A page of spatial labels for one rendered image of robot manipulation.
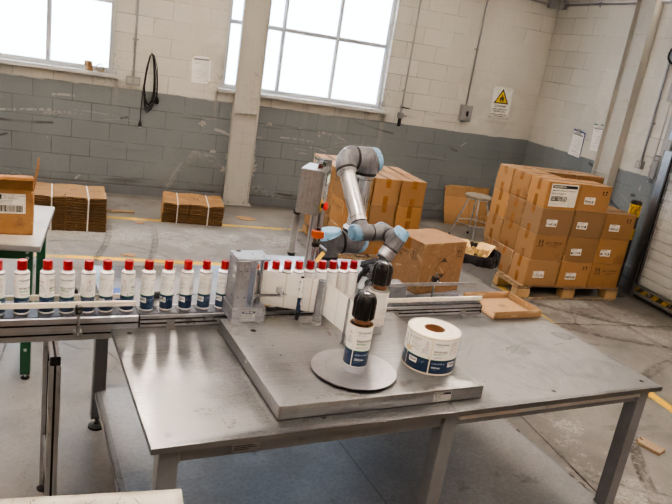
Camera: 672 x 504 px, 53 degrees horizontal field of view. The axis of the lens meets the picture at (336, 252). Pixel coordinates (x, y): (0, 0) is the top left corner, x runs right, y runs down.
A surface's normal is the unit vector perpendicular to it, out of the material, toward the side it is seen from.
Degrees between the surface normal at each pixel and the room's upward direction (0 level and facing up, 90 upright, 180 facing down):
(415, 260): 90
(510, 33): 90
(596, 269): 89
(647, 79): 90
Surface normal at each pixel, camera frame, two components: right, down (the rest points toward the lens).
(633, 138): -0.95, -0.06
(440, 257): 0.57, 0.32
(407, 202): 0.32, 0.32
